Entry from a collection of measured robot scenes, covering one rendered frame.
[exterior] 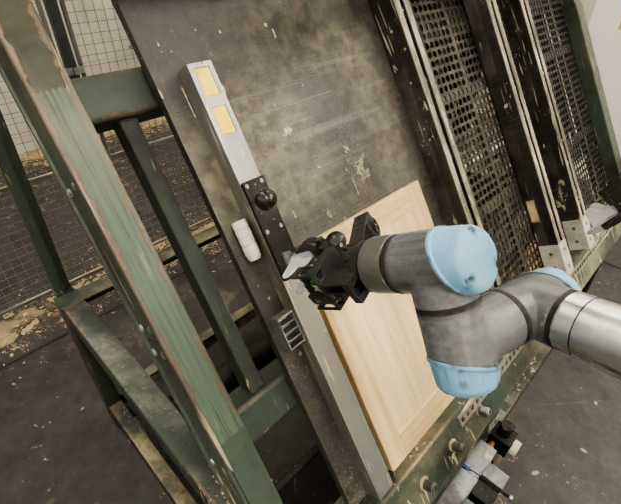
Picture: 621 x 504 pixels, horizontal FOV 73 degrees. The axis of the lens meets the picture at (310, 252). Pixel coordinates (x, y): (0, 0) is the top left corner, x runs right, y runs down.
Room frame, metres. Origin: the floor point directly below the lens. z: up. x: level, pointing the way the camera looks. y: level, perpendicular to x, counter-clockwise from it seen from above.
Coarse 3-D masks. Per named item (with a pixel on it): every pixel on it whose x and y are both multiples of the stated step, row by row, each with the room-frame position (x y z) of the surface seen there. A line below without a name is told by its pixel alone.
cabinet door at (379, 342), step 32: (416, 192) 0.98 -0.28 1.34; (352, 224) 0.80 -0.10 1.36; (384, 224) 0.86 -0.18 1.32; (416, 224) 0.92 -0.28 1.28; (352, 320) 0.66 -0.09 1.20; (384, 320) 0.70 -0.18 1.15; (416, 320) 0.75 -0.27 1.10; (352, 352) 0.61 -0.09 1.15; (384, 352) 0.65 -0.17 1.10; (416, 352) 0.70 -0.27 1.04; (352, 384) 0.58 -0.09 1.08; (384, 384) 0.60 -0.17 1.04; (416, 384) 0.65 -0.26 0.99; (384, 416) 0.55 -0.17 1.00; (416, 416) 0.59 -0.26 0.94; (384, 448) 0.51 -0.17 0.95
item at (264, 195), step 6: (258, 192) 0.59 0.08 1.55; (264, 192) 0.59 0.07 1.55; (270, 192) 0.59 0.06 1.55; (258, 198) 0.58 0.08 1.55; (264, 198) 0.58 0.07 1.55; (270, 198) 0.58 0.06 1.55; (276, 198) 0.59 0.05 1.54; (258, 204) 0.58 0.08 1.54; (264, 204) 0.58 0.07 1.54; (270, 204) 0.58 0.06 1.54; (264, 210) 0.58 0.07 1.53; (270, 210) 0.58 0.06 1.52
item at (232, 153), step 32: (192, 64) 0.78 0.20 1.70; (192, 96) 0.77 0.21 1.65; (224, 96) 0.78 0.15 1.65; (224, 160) 0.72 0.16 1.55; (256, 224) 0.66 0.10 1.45; (288, 288) 0.61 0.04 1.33; (320, 320) 0.60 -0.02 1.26; (320, 352) 0.56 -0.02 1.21; (320, 384) 0.54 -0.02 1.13; (352, 416) 0.51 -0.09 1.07; (352, 448) 0.47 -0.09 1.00; (384, 480) 0.44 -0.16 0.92
